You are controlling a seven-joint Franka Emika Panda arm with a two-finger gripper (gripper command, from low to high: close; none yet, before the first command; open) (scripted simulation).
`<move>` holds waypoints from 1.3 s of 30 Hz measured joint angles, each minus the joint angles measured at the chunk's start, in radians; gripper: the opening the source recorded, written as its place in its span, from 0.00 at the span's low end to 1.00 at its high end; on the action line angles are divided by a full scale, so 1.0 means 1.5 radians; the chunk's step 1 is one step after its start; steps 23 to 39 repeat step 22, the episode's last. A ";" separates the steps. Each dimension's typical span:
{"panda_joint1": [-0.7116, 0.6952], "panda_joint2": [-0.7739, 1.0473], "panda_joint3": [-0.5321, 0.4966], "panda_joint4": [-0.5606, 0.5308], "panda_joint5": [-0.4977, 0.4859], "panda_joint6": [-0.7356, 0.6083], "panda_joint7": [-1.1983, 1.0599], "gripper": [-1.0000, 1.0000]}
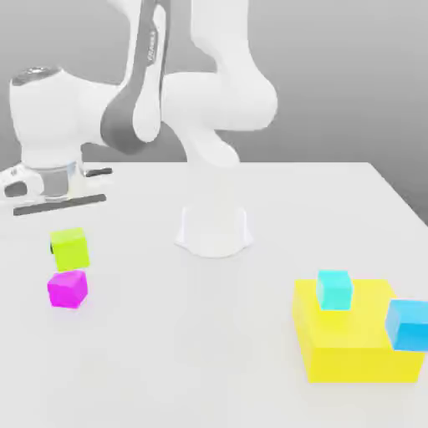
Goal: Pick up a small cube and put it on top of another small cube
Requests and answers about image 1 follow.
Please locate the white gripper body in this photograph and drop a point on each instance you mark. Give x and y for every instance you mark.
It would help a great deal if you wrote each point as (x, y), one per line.
(60, 204)

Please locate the large yellow box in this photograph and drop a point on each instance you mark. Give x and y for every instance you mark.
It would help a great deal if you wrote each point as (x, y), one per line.
(347, 347)

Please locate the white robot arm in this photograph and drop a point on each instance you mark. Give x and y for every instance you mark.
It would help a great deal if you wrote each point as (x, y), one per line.
(214, 100)

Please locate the small blue cube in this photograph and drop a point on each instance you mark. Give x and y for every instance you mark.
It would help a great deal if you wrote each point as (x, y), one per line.
(409, 326)

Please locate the small turquoise cube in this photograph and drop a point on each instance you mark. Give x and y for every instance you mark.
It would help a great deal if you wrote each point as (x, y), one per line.
(334, 290)

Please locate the small magenta cube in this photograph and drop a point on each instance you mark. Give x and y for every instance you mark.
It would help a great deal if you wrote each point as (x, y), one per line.
(67, 290)

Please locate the small lime green cube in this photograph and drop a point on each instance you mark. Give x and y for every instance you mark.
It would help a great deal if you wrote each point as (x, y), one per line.
(71, 250)

